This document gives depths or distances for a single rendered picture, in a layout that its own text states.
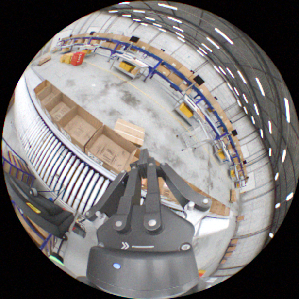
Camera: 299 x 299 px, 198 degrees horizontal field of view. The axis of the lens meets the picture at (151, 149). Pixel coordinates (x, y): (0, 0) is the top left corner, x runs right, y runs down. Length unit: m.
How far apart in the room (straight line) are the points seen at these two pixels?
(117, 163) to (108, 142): 0.23
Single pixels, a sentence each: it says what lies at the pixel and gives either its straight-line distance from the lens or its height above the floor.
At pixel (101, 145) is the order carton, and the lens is 1.02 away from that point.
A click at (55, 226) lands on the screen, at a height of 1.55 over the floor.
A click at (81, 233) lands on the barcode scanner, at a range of 0.81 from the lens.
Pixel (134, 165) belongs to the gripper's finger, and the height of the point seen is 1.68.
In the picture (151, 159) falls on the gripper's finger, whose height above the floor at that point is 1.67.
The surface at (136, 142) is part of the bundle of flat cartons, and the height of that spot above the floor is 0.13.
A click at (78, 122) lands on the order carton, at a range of 1.15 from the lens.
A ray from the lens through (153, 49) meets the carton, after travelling 5.03.
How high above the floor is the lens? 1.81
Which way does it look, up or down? 49 degrees down
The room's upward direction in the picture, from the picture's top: 56 degrees clockwise
